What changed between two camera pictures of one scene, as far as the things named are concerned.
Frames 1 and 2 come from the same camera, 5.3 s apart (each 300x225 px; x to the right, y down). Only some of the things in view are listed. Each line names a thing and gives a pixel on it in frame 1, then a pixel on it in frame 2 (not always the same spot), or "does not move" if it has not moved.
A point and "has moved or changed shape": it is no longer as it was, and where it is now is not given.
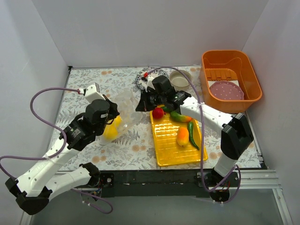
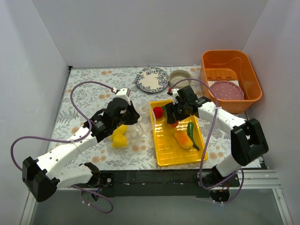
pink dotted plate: [226, 90] does not move
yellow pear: [116, 123] has moved or changed shape
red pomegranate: [158, 113] does not move
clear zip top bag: [130, 110] has moved or changed shape
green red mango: [177, 117] has moved or changed shape
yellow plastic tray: [169, 152] does not move
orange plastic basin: [228, 83] does not move
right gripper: [143, 101] to [172, 115]
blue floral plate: [151, 72] does not move
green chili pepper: [190, 125] does not move
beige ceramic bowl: [179, 81] does not move
